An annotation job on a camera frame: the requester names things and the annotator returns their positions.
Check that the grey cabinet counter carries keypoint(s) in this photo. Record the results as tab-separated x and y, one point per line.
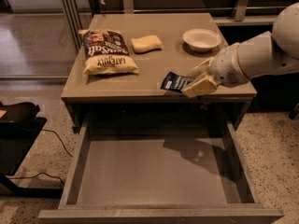
153	66

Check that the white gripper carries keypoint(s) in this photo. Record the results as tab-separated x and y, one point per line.
226	65

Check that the metal shelf frame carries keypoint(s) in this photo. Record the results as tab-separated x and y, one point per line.
238	19

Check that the dark blue rxbar wrapper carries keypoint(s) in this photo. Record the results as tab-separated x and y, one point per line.
175	82

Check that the white bowl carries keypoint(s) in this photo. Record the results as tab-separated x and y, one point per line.
201	40

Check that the black side table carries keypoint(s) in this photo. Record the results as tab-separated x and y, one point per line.
19	128

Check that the Late July chips bag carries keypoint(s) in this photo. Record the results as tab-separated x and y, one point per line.
106	53

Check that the open grey top drawer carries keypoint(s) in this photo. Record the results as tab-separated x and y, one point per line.
159	169

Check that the yellow sponge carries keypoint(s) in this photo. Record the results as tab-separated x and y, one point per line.
146	43

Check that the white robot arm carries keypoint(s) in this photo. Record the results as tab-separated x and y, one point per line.
271	53

